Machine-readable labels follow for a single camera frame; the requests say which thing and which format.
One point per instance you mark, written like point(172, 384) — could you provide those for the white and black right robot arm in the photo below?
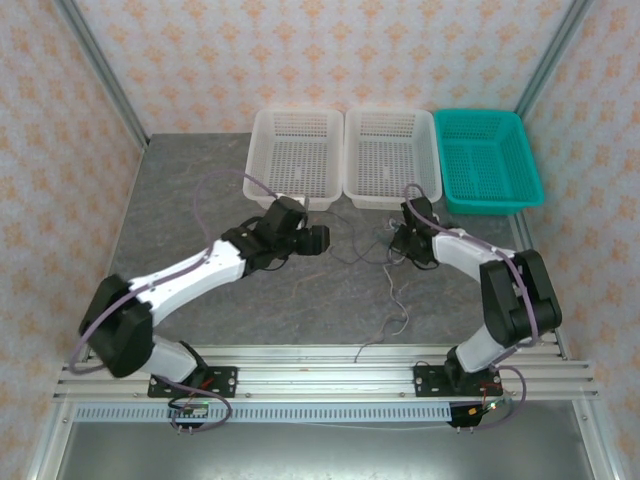
point(460, 250)

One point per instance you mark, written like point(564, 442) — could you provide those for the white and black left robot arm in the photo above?
point(200, 270)

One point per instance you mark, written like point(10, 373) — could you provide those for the white perforated plastic basket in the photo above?
point(350, 150)
point(260, 150)

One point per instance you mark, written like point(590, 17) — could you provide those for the teal perforated plastic basket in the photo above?
point(520, 150)

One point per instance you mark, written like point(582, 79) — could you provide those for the small controller circuit board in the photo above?
point(192, 411)
point(485, 409)

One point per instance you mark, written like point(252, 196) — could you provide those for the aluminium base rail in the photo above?
point(325, 372)

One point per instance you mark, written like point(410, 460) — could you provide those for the aluminium frame post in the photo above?
point(550, 55)
point(112, 82)

